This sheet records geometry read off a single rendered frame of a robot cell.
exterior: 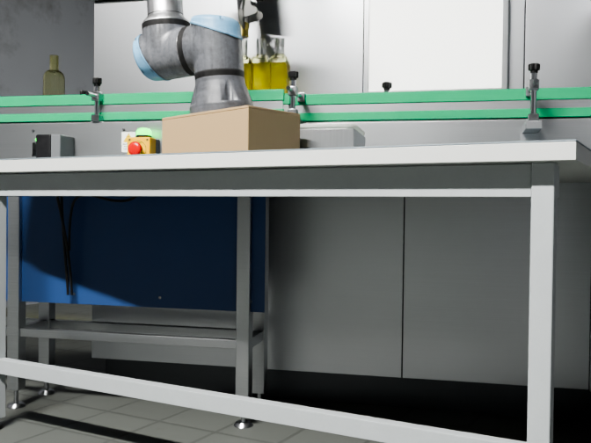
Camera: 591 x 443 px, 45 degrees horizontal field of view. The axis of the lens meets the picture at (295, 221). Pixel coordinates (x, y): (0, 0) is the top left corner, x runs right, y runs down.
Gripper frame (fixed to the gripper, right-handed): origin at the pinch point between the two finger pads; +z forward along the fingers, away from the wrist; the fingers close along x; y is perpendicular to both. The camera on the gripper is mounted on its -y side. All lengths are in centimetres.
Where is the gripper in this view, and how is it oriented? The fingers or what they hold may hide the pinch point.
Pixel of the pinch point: (243, 25)
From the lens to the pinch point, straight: 225.8
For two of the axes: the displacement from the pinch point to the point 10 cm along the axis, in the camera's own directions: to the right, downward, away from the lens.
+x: 2.2, -0.1, 9.8
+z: -0.1, 10.0, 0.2
